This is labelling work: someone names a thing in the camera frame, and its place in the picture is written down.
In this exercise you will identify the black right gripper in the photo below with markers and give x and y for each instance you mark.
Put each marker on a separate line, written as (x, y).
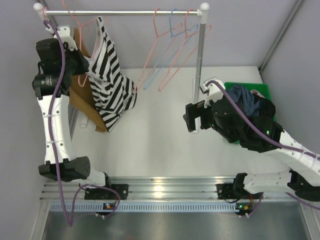
(194, 111)

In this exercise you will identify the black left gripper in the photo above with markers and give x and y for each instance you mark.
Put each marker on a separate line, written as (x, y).
(78, 61)

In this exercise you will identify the black white striped tank top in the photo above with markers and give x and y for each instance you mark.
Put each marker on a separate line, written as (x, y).
(113, 93)

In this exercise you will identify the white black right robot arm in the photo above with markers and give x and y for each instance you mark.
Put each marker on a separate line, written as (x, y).
(263, 135)

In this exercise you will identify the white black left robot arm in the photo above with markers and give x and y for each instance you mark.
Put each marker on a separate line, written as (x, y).
(60, 60)

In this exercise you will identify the brown tank top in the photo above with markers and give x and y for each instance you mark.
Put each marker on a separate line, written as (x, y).
(81, 98)

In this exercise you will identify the blue hanger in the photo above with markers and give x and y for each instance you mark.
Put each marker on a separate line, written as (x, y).
(173, 32)

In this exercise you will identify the pink hanger under brown top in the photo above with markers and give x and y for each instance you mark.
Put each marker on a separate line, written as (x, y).
(46, 16)

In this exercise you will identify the blue grey garment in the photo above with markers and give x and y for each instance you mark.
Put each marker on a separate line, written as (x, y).
(242, 96)

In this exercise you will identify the white clothes rack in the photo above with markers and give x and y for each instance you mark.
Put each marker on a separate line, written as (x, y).
(201, 13)

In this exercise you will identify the pink garment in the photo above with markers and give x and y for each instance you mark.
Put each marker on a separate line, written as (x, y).
(256, 92)

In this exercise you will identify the black garment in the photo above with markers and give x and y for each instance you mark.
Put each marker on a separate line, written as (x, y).
(263, 107)

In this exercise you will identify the green plastic bin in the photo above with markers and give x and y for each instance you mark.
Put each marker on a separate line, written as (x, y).
(265, 87)

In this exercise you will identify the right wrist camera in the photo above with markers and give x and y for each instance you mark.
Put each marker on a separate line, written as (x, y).
(212, 91)

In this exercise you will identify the aluminium rail frame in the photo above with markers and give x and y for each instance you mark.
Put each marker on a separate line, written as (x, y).
(152, 151)

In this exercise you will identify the white slotted cable duct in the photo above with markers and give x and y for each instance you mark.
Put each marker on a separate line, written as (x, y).
(154, 207)

